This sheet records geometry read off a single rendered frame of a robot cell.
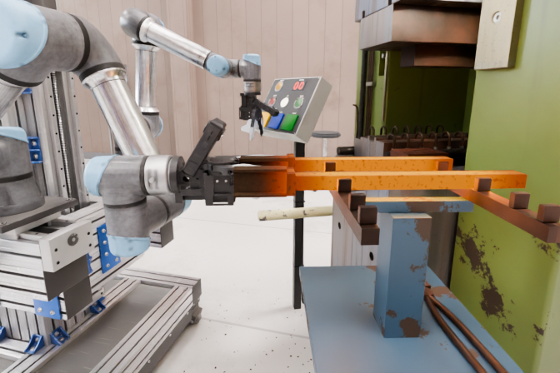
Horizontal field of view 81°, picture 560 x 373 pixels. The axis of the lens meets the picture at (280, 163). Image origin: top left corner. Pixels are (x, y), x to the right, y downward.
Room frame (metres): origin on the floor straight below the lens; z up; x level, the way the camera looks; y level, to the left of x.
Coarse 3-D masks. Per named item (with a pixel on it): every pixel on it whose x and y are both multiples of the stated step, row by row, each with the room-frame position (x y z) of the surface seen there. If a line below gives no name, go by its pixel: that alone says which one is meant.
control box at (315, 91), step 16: (288, 80) 1.59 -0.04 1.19; (304, 80) 1.49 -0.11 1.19; (320, 80) 1.42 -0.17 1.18; (272, 96) 1.62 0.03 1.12; (288, 96) 1.52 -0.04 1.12; (304, 96) 1.43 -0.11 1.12; (320, 96) 1.42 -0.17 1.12; (288, 112) 1.45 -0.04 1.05; (304, 112) 1.37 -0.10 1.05; (320, 112) 1.42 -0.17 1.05; (304, 128) 1.36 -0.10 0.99
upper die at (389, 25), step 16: (368, 16) 1.07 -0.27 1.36; (384, 16) 0.98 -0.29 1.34; (400, 16) 0.94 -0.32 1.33; (416, 16) 0.95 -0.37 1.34; (432, 16) 0.96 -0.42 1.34; (448, 16) 0.97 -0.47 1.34; (464, 16) 0.98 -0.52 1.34; (480, 16) 0.99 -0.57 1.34; (368, 32) 1.07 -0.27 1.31; (384, 32) 0.97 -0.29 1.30; (400, 32) 0.94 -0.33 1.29; (416, 32) 0.95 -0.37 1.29; (432, 32) 0.96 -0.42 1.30; (448, 32) 0.97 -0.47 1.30; (464, 32) 0.98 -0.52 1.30; (368, 48) 1.09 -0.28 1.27; (384, 48) 1.09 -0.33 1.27; (400, 48) 1.09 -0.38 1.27
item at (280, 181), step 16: (240, 176) 0.48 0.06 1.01; (256, 176) 0.48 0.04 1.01; (272, 176) 0.48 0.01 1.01; (288, 176) 0.47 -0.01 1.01; (304, 176) 0.48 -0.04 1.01; (320, 176) 0.48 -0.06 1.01; (336, 176) 0.48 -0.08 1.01; (352, 176) 0.48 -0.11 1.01; (368, 176) 0.48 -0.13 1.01; (384, 176) 0.48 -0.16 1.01; (400, 176) 0.48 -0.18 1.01; (416, 176) 0.48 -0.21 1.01; (432, 176) 0.48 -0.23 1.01; (448, 176) 0.48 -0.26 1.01; (464, 176) 0.48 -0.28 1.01; (480, 176) 0.48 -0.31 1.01; (496, 176) 0.48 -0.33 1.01; (512, 176) 0.49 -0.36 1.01; (240, 192) 0.48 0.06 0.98; (256, 192) 0.48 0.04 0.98; (272, 192) 0.48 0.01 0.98; (288, 192) 0.47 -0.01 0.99
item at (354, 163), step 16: (240, 160) 0.59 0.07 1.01; (256, 160) 0.59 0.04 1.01; (272, 160) 0.59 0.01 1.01; (288, 160) 0.58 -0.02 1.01; (304, 160) 0.59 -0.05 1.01; (320, 160) 0.60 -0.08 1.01; (336, 160) 0.60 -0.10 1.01; (352, 160) 0.60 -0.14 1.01; (368, 160) 0.60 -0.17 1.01; (384, 160) 0.60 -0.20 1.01; (400, 160) 0.60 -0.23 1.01; (416, 160) 0.60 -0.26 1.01; (432, 160) 0.60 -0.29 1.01; (448, 160) 0.60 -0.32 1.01
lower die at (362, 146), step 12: (360, 144) 1.08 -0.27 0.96; (372, 144) 1.00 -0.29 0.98; (384, 144) 0.93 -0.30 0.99; (396, 144) 0.94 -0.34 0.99; (420, 144) 0.96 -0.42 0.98; (432, 144) 0.97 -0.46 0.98; (444, 144) 0.97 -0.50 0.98; (456, 144) 0.98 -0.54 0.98; (360, 156) 1.08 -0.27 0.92; (372, 156) 0.99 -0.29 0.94
